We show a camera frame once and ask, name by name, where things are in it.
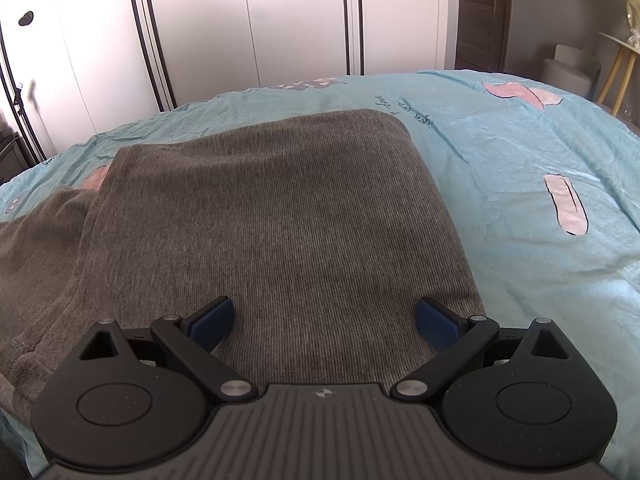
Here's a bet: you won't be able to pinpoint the white wardrobe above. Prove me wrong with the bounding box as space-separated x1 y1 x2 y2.
0 0 459 167

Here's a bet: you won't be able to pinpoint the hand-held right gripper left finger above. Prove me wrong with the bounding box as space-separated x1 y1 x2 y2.
76 296 257 402

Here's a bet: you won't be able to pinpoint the light blue printed bed sheet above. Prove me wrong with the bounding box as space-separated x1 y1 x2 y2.
0 69 640 480

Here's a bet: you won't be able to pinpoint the grey pants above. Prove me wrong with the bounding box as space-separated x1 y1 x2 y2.
0 108 489 413

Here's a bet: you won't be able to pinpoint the black cabinet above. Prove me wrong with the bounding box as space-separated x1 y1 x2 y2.
0 132 32 187

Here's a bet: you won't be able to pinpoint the white round side table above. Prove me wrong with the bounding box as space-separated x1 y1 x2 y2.
596 30 640 127

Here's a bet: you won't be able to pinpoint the white cylindrical stool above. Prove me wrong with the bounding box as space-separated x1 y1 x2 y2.
542 44 602 99

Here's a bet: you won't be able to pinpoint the dark wooden door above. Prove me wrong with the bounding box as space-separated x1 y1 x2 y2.
454 0 516 74

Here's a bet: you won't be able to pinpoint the wrapped flower bouquet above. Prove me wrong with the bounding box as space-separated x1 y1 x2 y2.
615 0 640 52

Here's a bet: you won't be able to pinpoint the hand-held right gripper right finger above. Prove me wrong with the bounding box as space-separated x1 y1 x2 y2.
391 297 573 402

